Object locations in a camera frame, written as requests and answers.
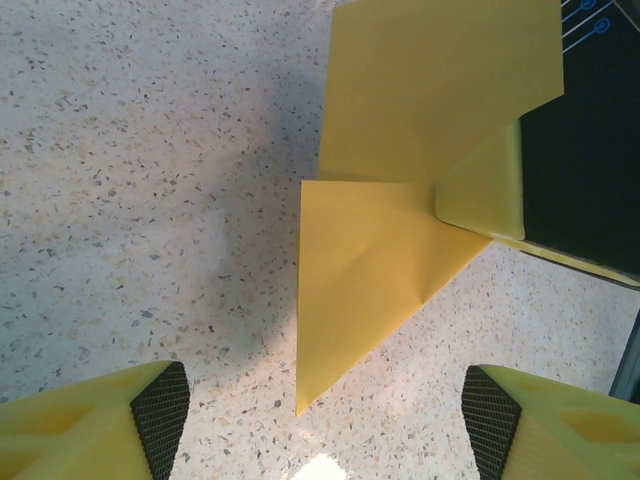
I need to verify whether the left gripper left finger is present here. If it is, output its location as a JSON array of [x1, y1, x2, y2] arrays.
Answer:
[[0, 360, 192, 480]]

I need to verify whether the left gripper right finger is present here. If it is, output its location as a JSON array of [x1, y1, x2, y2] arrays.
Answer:
[[459, 364, 640, 480]]

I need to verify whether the yellow paper sheet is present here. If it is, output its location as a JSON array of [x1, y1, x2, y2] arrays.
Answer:
[[294, 0, 566, 419]]

